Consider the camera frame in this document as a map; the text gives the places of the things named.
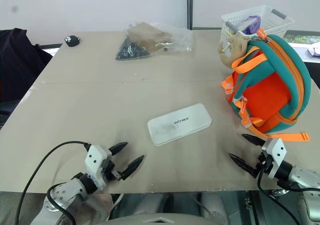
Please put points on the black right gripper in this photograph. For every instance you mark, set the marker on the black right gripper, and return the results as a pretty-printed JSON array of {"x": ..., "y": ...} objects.
[{"x": 263, "y": 166}]

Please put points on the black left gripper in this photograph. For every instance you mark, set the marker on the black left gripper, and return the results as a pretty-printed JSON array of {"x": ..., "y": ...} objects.
[{"x": 111, "y": 171}]

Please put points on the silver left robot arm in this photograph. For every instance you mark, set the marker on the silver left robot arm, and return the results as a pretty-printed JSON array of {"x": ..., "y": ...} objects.
[{"x": 65, "y": 195}]

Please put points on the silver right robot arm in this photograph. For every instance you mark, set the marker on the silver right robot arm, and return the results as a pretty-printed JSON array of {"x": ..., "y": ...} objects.
[{"x": 303, "y": 178}]

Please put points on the white rectangular case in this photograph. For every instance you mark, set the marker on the white rectangular case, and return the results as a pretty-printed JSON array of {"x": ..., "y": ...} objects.
[{"x": 178, "y": 123}]

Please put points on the orange and teal backpack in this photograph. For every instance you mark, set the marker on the orange and teal backpack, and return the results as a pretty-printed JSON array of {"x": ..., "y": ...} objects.
[{"x": 270, "y": 90}]

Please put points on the beige plush toy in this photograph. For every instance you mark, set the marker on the beige plush toy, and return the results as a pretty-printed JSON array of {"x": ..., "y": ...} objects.
[{"x": 233, "y": 51}]

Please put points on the grey rounded robot torso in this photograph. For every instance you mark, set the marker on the grey rounded robot torso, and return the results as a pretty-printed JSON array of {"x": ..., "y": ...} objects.
[{"x": 162, "y": 220}]

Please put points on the small purple and white object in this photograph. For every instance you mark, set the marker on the small purple and white object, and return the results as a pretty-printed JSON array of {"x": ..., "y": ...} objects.
[{"x": 314, "y": 50}]

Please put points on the clear plastic bag of parts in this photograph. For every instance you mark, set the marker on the clear plastic bag of parts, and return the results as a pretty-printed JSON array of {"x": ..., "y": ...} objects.
[{"x": 150, "y": 38}]

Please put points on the dark framed window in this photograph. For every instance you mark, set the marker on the dark framed window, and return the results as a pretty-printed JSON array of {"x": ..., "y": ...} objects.
[{"x": 303, "y": 37}]

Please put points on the small black round object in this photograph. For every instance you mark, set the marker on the small black round object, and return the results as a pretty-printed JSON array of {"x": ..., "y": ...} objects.
[{"x": 72, "y": 40}]

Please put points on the purple packet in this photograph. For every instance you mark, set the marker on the purple packet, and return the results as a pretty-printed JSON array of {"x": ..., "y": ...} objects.
[{"x": 252, "y": 23}]

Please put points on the white plastic basket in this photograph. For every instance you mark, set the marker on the white plastic basket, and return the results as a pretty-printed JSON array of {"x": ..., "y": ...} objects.
[{"x": 270, "y": 18}]

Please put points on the black cloth over chair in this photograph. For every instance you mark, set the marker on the black cloth over chair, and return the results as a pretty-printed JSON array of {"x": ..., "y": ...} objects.
[{"x": 17, "y": 65}]

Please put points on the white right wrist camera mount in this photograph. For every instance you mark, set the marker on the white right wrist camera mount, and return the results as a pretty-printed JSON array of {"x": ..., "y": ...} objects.
[{"x": 276, "y": 152}]

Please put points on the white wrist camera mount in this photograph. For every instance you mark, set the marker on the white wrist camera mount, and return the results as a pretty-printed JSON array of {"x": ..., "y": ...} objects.
[
  {"x": 96, "y": 160},
  {"x": 276, "y": 152}
]

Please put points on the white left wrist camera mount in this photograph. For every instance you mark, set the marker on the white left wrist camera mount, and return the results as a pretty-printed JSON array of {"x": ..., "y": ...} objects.
[{"x": 96, "y": 160}]

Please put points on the dark vertical wall post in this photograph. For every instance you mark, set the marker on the dark vertical wall post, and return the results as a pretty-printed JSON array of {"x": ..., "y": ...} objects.
[{"x": 190, "y": 7}]

